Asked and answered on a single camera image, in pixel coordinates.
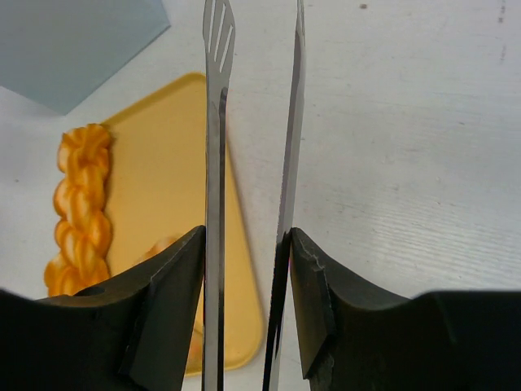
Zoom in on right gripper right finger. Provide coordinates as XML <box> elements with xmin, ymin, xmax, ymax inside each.
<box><xmin>291</xmin><ymin>228</ymin><xmax>520</xmax><ymax>390</ymax></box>

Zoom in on yellow plastic tray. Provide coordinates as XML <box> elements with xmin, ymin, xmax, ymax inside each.
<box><xmin>104</xmin><ymin>72</ymin><xmax>264</xmax><ymax>370</ymax></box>

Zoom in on orange braided bread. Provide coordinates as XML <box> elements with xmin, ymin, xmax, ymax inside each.
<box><xmin>44</xmin><ymin>124</ymin><xmax>112</xmax><ymax>297</ymax></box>

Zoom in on metal food tongs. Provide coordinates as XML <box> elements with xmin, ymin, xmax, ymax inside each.
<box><xmin>202</xmin><ymin>1</ymin><xmax>306</xmax><ymax>390</ymax></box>

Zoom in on light blue paper bag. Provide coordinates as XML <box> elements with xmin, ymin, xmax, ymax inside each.
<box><xmin>1</xmin><ymin>1</ymin><xmax>170</xmax><ymax>115</ymax></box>

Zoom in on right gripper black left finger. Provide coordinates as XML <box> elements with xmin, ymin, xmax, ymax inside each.
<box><xmin>1</xmin><ymin>226</ymin><xmax>205</xmax><ymax>390</ymax></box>

